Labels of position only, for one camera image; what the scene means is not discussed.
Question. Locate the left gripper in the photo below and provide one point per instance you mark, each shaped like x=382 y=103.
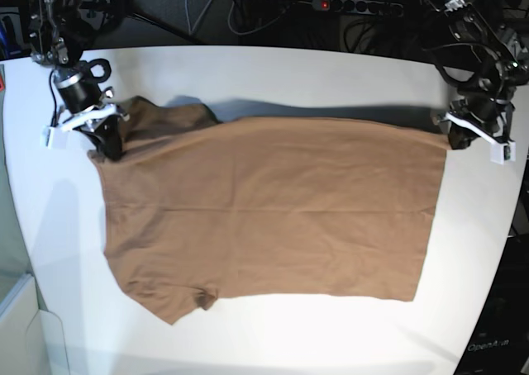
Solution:
x=467 y=120

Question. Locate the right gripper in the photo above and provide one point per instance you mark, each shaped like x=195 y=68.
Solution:
x=95 y=123

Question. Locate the brown T-shirt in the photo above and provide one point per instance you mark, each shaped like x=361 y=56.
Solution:
x=198 y=210

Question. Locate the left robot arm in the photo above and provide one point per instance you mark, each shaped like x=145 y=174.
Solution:
x=501 y=54

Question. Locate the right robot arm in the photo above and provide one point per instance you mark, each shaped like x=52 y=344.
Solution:
x=58 y=37

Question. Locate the black power strip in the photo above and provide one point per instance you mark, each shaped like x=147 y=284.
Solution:
x=359 y=7

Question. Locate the white cabinet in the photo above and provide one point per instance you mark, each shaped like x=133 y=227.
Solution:
x=32 y=340

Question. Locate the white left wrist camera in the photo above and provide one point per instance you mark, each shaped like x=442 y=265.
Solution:
x=501 y=153

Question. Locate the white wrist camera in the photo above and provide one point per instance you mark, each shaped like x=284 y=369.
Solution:
x=501 y=153
x=53 y=138

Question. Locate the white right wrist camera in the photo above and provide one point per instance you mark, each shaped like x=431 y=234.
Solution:
x=53 y=138

